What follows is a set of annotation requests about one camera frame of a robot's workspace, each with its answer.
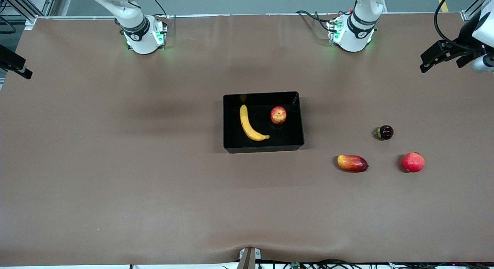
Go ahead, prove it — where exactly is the red yellow mango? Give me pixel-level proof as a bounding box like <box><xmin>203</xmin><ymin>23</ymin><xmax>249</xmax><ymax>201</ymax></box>
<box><xmin>337</xmin><ymin>154</ymin><xmax>369</xmax><ymax>173</ymax></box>

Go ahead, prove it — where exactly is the metal table clamp bracket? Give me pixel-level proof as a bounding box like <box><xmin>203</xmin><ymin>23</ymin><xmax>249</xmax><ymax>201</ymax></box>
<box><xmin>237</xmin><ymin>247</ymin><xmax>262</xmax><ymax>269</ymax></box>

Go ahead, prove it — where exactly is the red yellow apple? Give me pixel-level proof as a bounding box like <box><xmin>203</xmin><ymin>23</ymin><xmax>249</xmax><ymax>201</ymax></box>
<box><xmin>270</xmin><ymin>106</ymin><xmax>287</xmax><ymax>125</ymax></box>

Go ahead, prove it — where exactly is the red pomegranate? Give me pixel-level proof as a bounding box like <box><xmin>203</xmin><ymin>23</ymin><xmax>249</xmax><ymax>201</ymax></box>
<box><xmin>401</xmin><ymin>151</ymin><xmax>426</xmax><ymax>173</ymax></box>

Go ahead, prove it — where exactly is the dark purple mangosteen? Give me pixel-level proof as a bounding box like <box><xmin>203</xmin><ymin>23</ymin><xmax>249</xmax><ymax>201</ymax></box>
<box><xmin>372</xmin><ymin>125</ymin><xmax>394</xmax><ymax>140</ymax></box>

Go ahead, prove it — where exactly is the brown table mat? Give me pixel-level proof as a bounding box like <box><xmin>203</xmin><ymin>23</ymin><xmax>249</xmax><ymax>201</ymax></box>
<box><xmin>0</xmin><ymin>13</ymin><xmax>494</xmax><ymax>266</ymax></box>

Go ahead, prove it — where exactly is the silver table edge rail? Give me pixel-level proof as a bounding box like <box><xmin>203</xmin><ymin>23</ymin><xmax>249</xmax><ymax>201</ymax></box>
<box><xmin>37</xmin><ymin>13</ymin><xmax>464</xmax><ymax>19</ymax></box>

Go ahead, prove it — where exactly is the yellow banana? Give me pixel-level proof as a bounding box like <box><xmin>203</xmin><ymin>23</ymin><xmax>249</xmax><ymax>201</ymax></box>
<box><xmin>239</xmin><ymin>104</ymin><xmax>271</xmax><ymax>142</ymax></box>

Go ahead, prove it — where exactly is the aluminium frame post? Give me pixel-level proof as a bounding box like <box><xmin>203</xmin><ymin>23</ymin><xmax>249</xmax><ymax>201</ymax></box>
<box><xmin>461</xmin><ymin>0</ymin><xmax>494</xmax><ymax>22</ymax></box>
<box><xmin>0</xmin><ymin>0</ymin><xmax>58</xmax><ymax>30</ymax></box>

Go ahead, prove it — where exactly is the black rectangular plastic box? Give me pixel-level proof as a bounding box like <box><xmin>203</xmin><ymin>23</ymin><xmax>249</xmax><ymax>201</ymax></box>
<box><xmin>223</xmin><ymin>91</ymin><xmax>305</xmax><ymax>154</ymax></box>

